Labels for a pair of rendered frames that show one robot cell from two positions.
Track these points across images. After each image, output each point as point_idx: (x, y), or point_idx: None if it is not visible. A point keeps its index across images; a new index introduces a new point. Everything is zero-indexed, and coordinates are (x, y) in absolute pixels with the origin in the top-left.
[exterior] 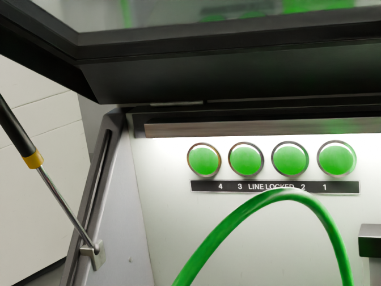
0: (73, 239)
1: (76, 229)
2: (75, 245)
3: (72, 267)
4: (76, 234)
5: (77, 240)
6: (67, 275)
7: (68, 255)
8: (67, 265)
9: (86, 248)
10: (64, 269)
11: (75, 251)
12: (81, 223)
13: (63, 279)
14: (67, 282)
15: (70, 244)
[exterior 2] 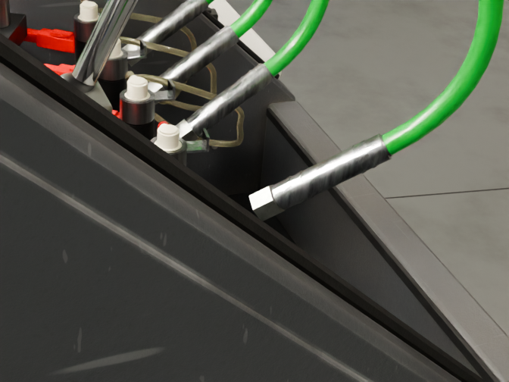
0: (76, 123)
1: (35, 96)
2: (93, 130)
3: (170, 155)
4: (54, 107)
5: (86, 99)
6: (185, 194)
7: (131, 163)
8: (159, 180)
9: (99, 90)
10: (176, 195)
11: (123, 122)
12: (6, 70)
13: (201, 211)
14: (211, 186)
15: (95, 142)
